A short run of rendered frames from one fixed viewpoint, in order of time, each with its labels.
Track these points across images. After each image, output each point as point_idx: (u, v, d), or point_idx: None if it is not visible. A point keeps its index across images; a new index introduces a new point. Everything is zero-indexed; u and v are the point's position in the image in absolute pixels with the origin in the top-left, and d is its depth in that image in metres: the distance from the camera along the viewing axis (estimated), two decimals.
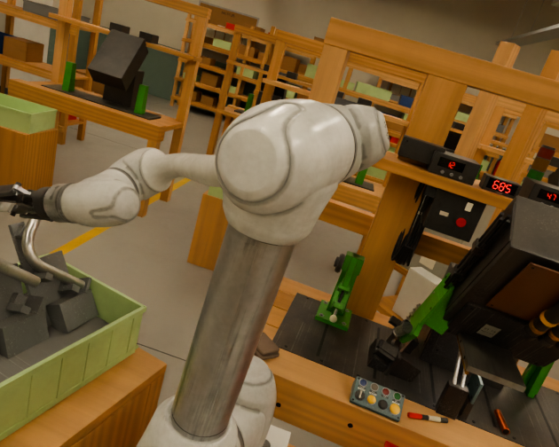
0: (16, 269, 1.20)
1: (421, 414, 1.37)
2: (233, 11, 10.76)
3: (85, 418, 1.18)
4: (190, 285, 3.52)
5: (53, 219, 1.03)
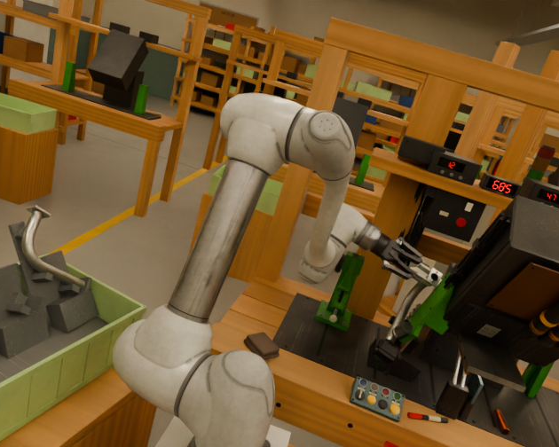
0: (396, 317, 1.60)
1: (421, 414, 1.37)
2: (233, 11, 10.76)
3: (85, 418, 1.18)
4: None
5: None
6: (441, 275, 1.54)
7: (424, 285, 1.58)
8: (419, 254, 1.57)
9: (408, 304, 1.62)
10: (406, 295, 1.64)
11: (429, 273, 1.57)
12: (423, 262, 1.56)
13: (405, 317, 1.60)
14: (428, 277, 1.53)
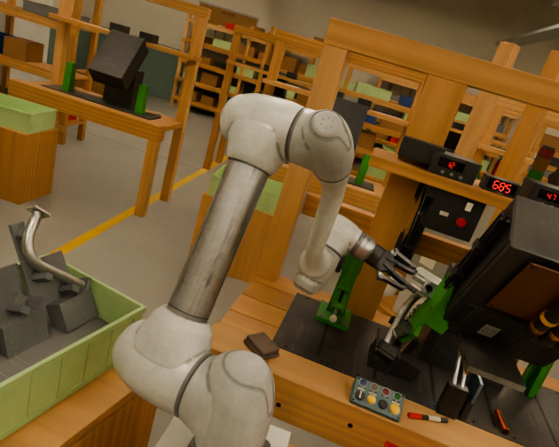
0: (389, 329, 1.59)
1: (421, 414, 1.37)
2: (233, 11, 10.76)
3: (85, 418, 1.18)
4: None
5: None
6: (436, 286, 1.53)
7: (419, 295, 1.57)
8: (413, 265, 1.57)
9: (403, 315, 1.61)
10: (401, 307, 1.63)
11: (424, 284, 1.57)
12: (418, 273, 1.56)
13: None
14: (422, 287, 1.52)
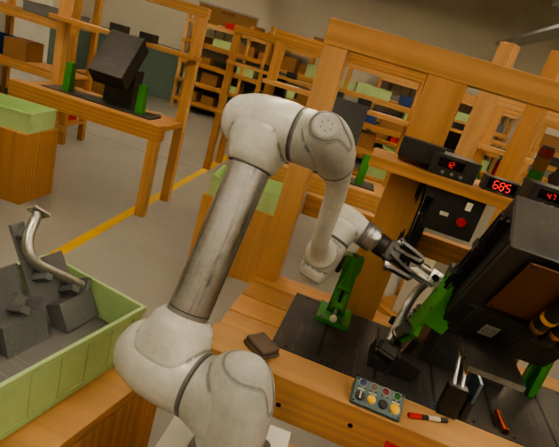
0: (396, 318, 1.60)
1: (421, 414, 1.37)
2: (233, 11, 10.76)
3: (85, 418, 1.18)
4: None
5: None
6: (442, 276, 1.54)
7: (425, 285, 1.58)
8: (420, 255, 1.57)
9: (409, 305, 1.62)
10: (407, 296, 1.64)
11: (430, 274, 1.57)
12: (424, 262, 1.56)
13: (405, 317, 1.60)
14: (429, 278, 1.53)
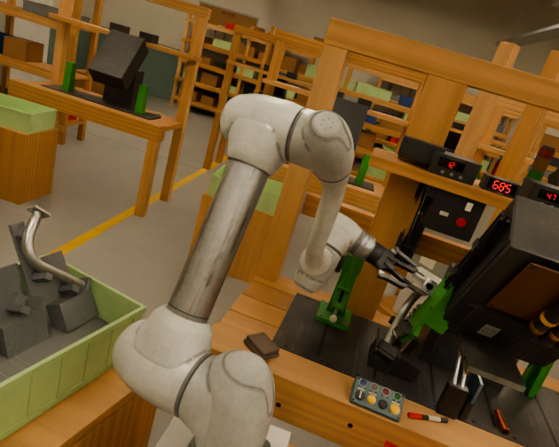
0: (390, 327, 1.59)
1: (421, 414, 1.37)
2: (233, 11, 10.76)
3: (85, 418, 1.18)
4: None
5: None
6: (436, 285, 1.53)
7: (420, 294, 1.57)
8: (413, 263, 1.57)
9: (404, 314, 1.61)
10: (402, 305, 1.63)
11: (425, 282, 1.57)
12: (418, 271, 1.56)
13: None
14: (422, 286, 1.52)
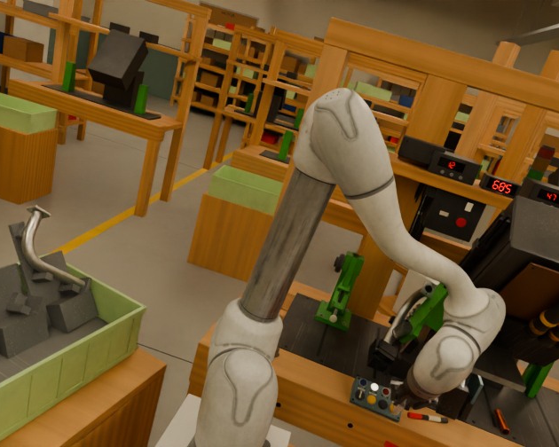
0: (389, 329, 1.59)
1: (421, 414, 1.37)
2: (233, 11, 10.76)
3: (85, 418, 1.18)
4: (190, 285, 3.52)
5: None
6: (436, 286, 1.53)
7: (419, 296, 1.57)
8: (417, 406, 1.25)
9: (402, 316, 1.61)
10: (401, 307, 1.63)
11: None
12: (408, 406, 1.27)
13: None
14: (422, 288, 1.52)
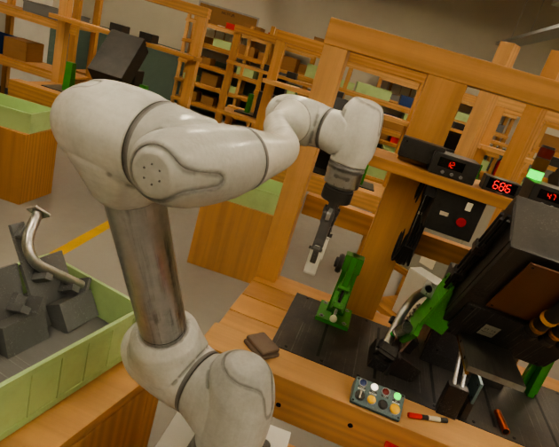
0: (389, 329, 1.59)
1: (421, 414, 1.37)
2: (233, 11, 10.76)
3: (85, 418, 1.18)
4: (190, 285, 3.52)
5: (359, 185, 1.12)
6: (436, 286, 1.53)
7: (419, 296, 1.57)
8: (315, 247, 1.09)
9: (402, 316, 1.61)
10: (401, 307, 1.63)
11: (316, 269, 1.14)
12: (312, 253, 1.12)
13: None
14: (422, 288, 1.52)
